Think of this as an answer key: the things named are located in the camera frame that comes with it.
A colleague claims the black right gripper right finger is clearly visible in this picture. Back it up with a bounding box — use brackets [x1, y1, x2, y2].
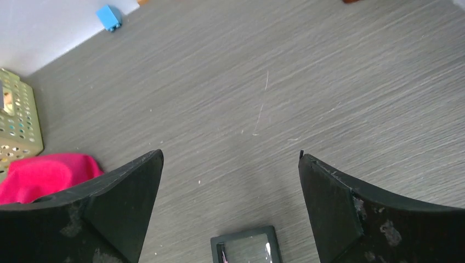
[298, 152, 464, 262]

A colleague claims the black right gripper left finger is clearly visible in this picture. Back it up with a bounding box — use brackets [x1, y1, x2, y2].
[1, 149, 164, 262]

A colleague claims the pink red garment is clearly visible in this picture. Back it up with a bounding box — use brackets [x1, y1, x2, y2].
[1, 153, 104, 205]

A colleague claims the black square tray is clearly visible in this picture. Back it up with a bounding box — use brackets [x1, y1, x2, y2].
[210, 225, 282, 263]

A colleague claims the green perforated plastic basket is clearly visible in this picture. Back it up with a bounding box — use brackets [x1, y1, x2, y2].
[1, 68, 44, 180]

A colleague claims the light blue toy block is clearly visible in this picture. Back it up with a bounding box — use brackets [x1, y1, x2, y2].
[96, 5, 122, 32]

